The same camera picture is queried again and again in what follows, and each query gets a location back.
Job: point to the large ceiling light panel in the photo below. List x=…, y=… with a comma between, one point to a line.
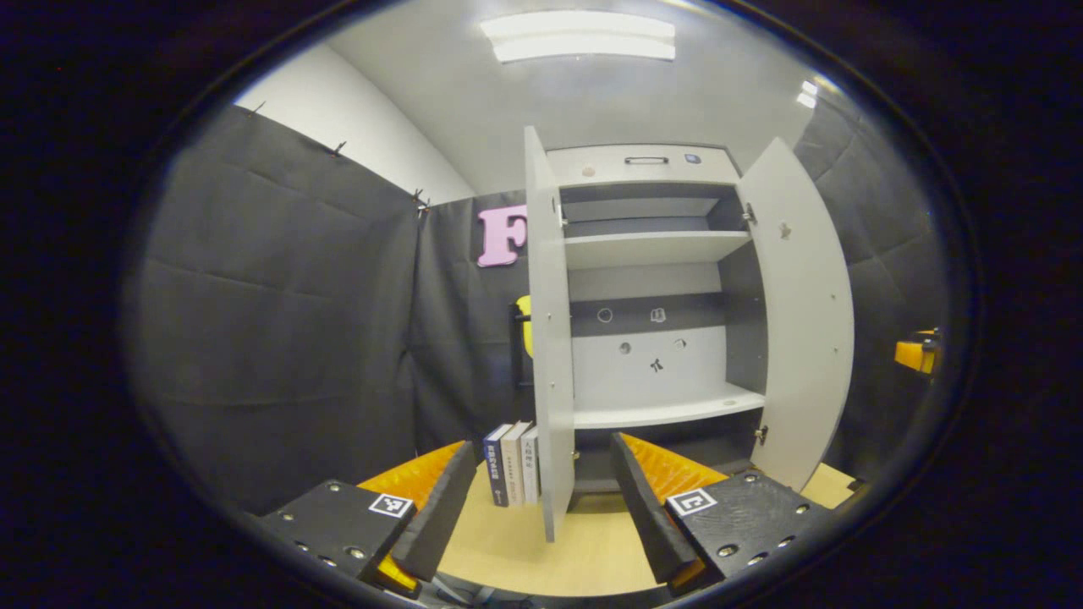
x=579, y=35

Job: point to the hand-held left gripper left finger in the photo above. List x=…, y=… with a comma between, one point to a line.
x=444, y=516

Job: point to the grey shoe cabinet door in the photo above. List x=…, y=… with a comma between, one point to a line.
x=804, y=321
x=550, y=338

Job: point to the dark blue book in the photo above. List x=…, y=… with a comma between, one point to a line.
x=497, y=469

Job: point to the grey cabinet shelf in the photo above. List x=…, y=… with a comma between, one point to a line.
x=668, y=410
x=651, y=248

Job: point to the black backdrop cloth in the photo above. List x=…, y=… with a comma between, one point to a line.
x=279, y=338

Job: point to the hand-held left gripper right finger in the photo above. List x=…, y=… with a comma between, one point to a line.
x=651, y=516

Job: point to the small ceiling light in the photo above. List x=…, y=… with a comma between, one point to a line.
x=808, y=93

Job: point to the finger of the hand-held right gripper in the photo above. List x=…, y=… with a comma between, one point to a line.
x=912, y=357

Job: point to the grey double-door shoe cabinet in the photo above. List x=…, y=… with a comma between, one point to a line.
x=643, y=364

